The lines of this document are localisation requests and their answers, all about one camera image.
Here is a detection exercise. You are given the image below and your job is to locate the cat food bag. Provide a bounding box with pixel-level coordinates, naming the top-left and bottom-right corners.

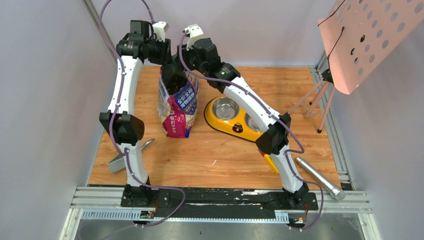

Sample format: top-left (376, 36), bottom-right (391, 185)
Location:
top-left (157, 64), bottom-right (199, 139)

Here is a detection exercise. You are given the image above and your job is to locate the metal food scoop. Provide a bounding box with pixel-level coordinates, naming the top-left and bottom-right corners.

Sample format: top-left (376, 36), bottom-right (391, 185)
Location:
top-left (107, 138), bottom-right (156, 174)

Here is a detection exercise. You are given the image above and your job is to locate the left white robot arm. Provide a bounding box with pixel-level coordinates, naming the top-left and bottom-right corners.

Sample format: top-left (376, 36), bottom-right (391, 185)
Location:
top-left (99, 20), bottom-right (171, 187)

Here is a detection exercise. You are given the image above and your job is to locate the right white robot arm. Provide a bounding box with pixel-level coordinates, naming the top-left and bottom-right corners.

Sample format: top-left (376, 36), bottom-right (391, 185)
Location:
top-left (177, 33), bottom-right (309, 209)

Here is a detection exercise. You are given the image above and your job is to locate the yellow double pet bowl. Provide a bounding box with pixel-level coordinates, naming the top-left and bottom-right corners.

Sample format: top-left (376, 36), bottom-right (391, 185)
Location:
top-left (203, 96), bottom-right (262, 143)

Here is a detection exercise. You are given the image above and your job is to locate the colourful toy brick block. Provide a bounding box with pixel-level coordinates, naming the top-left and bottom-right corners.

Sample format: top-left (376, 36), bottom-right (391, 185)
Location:
top-left (259, 150), bottom-right (279, 175)

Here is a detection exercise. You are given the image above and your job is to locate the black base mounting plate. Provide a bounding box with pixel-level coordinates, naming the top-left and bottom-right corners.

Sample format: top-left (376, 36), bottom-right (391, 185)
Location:
top-left (120, 185), bottom-right (319, 220)

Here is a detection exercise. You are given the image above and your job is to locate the pink perforated music stand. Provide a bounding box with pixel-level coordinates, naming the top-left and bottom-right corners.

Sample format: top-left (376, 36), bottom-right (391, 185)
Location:
top-left (289, 0), bottom-right (424, 129)

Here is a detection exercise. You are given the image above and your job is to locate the silver microphone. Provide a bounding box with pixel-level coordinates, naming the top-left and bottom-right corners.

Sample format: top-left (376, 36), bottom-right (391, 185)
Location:
top-left (295, 157), bottom-right (346, 201)

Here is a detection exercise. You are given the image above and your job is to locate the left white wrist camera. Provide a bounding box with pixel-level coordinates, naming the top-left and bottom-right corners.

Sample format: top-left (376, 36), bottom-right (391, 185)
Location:
top-left (152, 21), bottom-right (169, 42)

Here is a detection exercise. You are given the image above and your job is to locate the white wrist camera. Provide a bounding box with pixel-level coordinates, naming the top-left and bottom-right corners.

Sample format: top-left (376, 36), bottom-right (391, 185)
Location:
top-left (184, 24), bottom-right (204, 51)
top-left (152, 21), bottom-right (169, 42)

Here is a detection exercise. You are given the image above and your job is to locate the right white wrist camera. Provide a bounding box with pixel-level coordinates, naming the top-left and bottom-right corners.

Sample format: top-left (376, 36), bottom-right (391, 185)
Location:
top-left (184, 24), bottom-right (204, 51)

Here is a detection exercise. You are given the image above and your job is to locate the aluminium frame rail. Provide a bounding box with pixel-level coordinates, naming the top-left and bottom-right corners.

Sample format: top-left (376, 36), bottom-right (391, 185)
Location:
top-left (60, 185), bottom-right (381, 240)

